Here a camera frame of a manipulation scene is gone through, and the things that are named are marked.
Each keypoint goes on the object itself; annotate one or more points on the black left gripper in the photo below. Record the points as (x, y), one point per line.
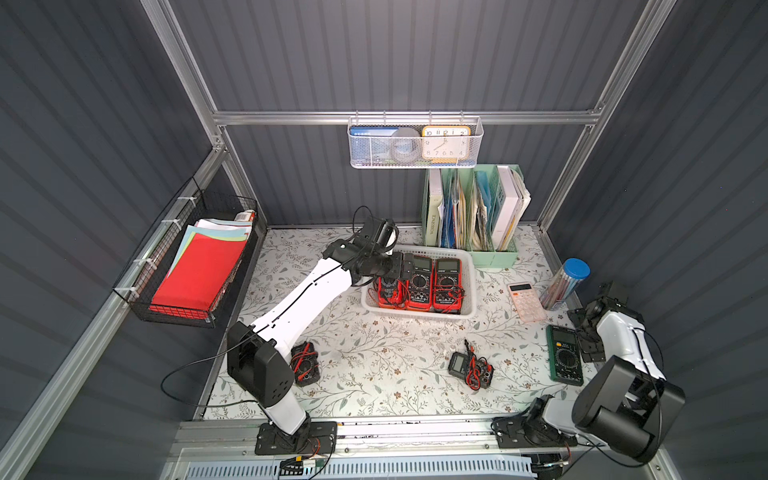
(389, 267)

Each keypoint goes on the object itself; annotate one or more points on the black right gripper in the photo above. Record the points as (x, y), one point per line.
(587, 335)

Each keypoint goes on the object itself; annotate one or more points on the dark green multimeter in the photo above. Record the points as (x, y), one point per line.
(564, 356)

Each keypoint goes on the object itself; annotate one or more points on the white plastic basket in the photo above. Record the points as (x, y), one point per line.
(470, 301)

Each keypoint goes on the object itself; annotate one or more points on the red ANENG multimeter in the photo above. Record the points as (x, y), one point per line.
(448, 292)

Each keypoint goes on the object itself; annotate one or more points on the small black multimeter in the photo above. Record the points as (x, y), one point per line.
(305, 364)
(475, 371)

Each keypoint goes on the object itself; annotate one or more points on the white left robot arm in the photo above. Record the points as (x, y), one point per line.
(259, 353)

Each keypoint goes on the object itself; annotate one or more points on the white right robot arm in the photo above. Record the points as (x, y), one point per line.
(629, 404)

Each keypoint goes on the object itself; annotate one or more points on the blue box in basket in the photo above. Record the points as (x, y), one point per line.
(370, 145)

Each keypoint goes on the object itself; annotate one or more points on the blue lid pencil tube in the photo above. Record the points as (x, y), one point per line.
(572, 272)

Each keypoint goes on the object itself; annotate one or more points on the pink calculator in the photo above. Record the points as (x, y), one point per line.
(526, 303)

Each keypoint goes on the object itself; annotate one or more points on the grey tape roll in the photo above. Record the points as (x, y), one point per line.
(405, 146)

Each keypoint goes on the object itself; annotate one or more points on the green file organizer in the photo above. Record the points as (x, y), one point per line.
(477, 210)

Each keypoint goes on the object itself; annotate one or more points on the orange alarm clock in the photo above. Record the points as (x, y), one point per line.
(446, 143)

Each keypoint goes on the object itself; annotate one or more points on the red paper folder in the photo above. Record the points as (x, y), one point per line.
(202, 266)

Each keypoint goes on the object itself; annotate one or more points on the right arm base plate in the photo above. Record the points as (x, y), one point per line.
(521, 432)

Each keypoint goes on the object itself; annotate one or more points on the black wire wall basket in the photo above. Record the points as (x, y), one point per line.
(203, 208)

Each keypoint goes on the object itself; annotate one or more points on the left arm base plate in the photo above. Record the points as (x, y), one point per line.
(312, 438)

